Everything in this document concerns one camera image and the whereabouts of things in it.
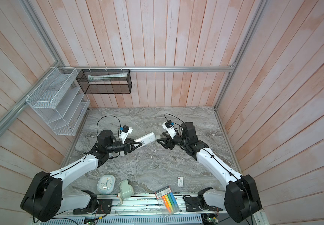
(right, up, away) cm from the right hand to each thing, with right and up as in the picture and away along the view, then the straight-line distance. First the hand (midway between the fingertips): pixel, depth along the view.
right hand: (161, 136), depth 79 cm
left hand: (-11, -5, -2) cm, 13 cm away
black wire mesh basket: (-43, +39, +25) cm, 63 cm away
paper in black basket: (-45, +37, +10) cm, 60 cm away
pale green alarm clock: (-31, -27, -1) cm, 41 cm away
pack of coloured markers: (+3, -35, -5) cm, 35 cm away
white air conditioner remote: (-8, -2, -3) cm, 9 cm away
